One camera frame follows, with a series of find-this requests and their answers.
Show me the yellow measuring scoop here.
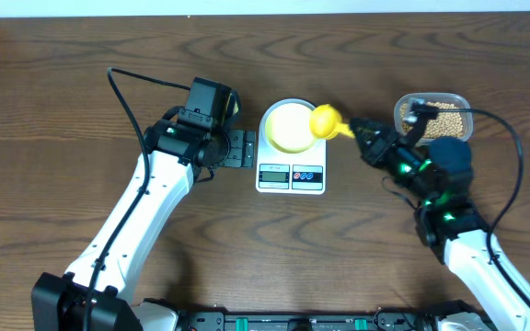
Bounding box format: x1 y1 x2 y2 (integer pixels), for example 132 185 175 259
309 104 354 140

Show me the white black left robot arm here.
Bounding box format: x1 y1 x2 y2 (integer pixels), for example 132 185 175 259
31 78 255 330

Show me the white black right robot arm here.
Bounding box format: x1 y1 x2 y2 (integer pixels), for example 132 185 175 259
349 119 530 330

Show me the white digital kitchen scale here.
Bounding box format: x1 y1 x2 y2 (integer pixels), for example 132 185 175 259
255 98 327 195

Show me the yellow plastic bowl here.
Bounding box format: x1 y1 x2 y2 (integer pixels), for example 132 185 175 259
265 103 316 154

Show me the pile of soybeans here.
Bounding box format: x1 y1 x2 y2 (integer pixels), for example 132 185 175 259
399 101 464 139

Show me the clear plastic container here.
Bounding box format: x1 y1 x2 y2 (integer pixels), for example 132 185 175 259
394 92 473 146

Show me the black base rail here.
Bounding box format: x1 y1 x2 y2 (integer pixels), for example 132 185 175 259
175 309 495 331

